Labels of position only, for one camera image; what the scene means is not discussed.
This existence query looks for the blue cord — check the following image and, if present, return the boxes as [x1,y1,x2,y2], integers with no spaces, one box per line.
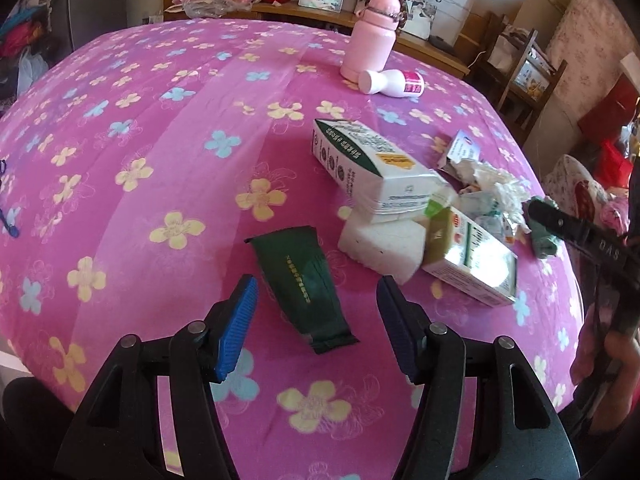
[0,159,22,239]

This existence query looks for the crumpled white plastic wrap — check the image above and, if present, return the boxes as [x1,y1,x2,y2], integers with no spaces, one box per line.
[467,159,532,211]

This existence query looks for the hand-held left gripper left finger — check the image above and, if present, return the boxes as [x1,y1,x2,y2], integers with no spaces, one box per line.
[52,274,261,480]

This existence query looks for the wooden headboard shelf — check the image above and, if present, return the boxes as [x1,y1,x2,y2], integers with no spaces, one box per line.
[165,2,471,78]

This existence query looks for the white wedding photo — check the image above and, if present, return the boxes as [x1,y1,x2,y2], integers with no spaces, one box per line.
[400,0,442,39]

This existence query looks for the large green and white carton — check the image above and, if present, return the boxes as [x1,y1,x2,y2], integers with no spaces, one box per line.
[312,118,451,224]

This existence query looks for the white bottle with pink label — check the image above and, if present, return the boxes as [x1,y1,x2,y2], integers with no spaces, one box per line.
[358,68,426,98]

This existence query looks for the white foam block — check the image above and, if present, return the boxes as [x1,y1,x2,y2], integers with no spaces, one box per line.
[337,207,433,285]

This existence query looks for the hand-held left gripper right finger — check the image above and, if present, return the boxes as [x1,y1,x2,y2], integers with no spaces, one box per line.
[376,275,583,480]

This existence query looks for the white tablet box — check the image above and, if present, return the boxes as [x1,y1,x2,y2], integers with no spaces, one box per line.
[437,130,483,173]

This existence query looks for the floral cushion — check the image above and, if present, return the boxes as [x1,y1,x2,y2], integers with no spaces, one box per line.
[542,155,631,241]

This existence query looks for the wooden chair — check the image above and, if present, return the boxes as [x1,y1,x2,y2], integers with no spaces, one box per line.
[492,12,568,146]

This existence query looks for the pile of clothes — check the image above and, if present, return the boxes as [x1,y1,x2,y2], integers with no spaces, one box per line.
[0,0,57,106]

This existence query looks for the small teal cloth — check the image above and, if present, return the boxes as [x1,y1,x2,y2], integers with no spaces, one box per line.
[530,220,562,260]

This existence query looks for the red bag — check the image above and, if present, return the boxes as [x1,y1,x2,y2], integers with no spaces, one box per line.
[597,139,635,187]

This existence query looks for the small green and white box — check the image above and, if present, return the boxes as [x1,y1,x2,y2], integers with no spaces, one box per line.
[422,200,519,307]

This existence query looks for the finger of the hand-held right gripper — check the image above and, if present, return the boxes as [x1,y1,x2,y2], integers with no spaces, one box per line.
[529,198,596,250]

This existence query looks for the pink floral bed sheet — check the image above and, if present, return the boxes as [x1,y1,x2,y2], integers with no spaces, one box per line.
[0,17,586,480]

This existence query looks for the crumpled printed wrappers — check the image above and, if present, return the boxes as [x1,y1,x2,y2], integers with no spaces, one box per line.
[457,185,533,247]

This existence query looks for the pink thermos bottle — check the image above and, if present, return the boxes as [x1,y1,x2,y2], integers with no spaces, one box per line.
[341,0,402,81]

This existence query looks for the red box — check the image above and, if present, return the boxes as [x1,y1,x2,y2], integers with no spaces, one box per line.
[577,72,640,137]

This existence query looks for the dark green packet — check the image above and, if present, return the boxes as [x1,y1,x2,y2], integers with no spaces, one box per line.
[244,225,360,356]

